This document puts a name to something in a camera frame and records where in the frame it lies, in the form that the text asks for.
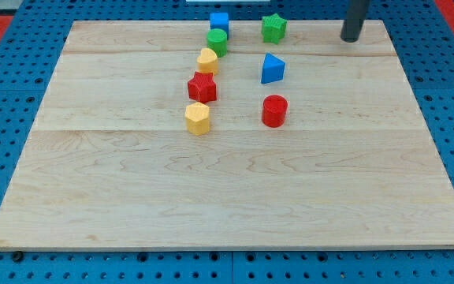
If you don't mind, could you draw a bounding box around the red star block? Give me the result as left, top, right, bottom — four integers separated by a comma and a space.
188, 72, 217, 103

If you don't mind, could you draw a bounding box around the blue cube block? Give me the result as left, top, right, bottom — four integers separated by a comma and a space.
209, 13, 229, 37

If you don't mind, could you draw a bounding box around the green star block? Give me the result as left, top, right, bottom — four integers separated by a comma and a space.
261, 13, 287, 44

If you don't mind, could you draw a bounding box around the yellow hexagon block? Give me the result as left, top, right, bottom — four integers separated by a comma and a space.
184, 103, 210, 136

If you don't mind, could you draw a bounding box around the red cylinder block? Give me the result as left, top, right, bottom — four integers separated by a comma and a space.
262, 94, 288, 128

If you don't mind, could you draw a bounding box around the light wooden board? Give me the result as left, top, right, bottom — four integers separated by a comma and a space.
0, 20, 454, 252

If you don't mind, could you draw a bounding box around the yellow heart block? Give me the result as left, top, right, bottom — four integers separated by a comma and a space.
196, 47, 218, 75

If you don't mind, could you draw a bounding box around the blue triangle block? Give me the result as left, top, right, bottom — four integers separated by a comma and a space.
261, 53, 286, 84

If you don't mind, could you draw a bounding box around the green cylinder block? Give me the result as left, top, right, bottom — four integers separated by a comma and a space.
207, 28, 228, 58

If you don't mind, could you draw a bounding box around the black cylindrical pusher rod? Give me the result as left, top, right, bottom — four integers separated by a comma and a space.
340, 0, 370, 43

